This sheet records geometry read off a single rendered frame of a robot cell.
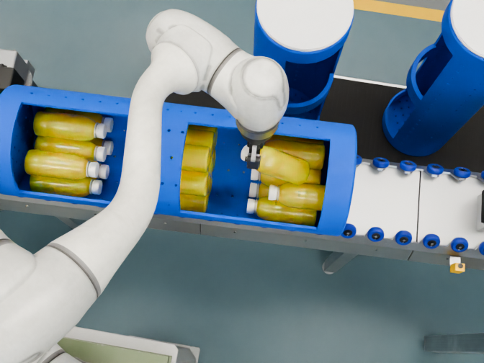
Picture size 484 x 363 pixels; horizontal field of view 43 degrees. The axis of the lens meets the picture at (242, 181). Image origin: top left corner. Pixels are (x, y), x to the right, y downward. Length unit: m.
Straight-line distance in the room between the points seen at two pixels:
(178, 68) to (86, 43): 1.96
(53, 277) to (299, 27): 1.18
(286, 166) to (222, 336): 1.26
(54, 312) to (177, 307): 1.83
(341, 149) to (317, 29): 0.46
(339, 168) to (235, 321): 1.29
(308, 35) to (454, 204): 0.62
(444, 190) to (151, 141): 1.05
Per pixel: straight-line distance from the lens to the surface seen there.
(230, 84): 1.08
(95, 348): 1.59
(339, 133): 1.50
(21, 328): 0.80
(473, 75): 1.97
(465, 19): 1.92
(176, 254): 2.65
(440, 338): 2.51
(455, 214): 1.82
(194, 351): 2.59
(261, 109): 1.06
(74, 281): 0.83
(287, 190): 1.53
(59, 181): 1.66
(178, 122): 1.49
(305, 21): 1.81
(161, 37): 1.13
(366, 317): 2.66
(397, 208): 1.77
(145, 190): 0.92
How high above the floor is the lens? 2.61
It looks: 75 degrees down
